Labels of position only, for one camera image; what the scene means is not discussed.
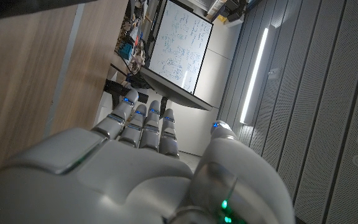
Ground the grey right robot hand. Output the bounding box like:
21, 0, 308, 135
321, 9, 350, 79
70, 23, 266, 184
0, 88, 296, 224

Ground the small blue box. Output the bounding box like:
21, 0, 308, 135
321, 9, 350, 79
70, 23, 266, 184
119, 42, 134, 61

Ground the whiteboard with blue writing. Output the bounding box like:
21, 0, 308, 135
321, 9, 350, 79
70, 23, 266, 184
147, 0, 214, 95

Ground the long ceiling light strip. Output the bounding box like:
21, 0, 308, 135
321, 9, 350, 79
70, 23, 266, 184
239, 27, 270, 125

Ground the white shelf cabinet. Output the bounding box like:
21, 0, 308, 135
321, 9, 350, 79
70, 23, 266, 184
194, 0, 248, 24

